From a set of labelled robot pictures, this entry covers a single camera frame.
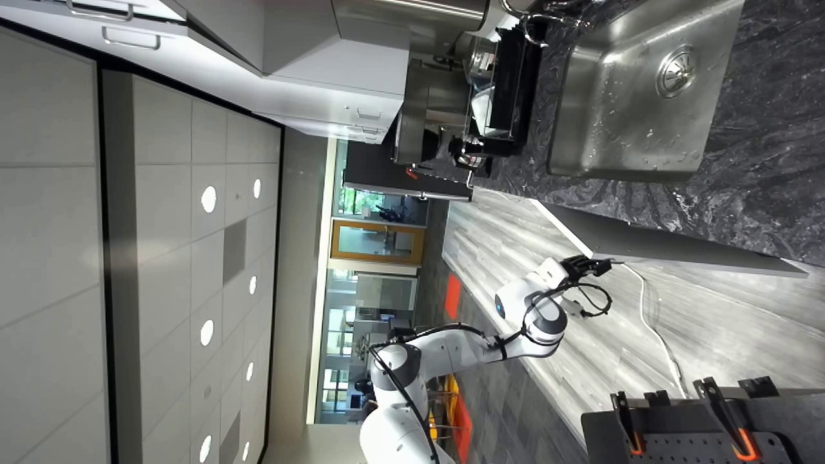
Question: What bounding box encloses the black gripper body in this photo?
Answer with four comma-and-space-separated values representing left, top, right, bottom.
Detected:
562, 255, 611, 277

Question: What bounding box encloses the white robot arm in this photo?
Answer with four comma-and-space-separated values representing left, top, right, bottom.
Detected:
359, 255, 611, 464

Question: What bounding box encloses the wooden framed door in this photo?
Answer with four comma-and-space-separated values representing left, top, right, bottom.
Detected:
330, 219, 425, 265

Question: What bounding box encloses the orange black clamp left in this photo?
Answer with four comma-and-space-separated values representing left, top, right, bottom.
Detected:
611, 393, 645, 457

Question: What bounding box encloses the orange black clamp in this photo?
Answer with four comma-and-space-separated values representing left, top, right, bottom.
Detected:
611, 393, 645, 457
693, 376, 760, 464

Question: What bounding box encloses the stainless steel sink basin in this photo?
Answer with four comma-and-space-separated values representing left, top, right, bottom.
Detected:
550, 0, 745, 183

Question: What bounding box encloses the black dish rack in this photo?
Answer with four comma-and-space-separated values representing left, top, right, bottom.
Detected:
467, 24, 541, 158

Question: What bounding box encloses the orange black clamp right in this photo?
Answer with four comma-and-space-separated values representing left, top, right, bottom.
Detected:
693, 376, 760, 464

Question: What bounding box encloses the chrome sink faucet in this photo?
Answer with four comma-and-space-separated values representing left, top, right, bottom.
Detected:
501, 0, 590, 49

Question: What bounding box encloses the white cable on floor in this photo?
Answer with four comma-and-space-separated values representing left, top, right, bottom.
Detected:
619, 260, 691, 402

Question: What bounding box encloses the white upper wall cabinet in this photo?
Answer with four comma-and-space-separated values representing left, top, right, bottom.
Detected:
0, 0, 409, 144

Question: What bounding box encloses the upper cabinet metal handle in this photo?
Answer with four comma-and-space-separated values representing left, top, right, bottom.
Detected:
101, 25, 162, 51

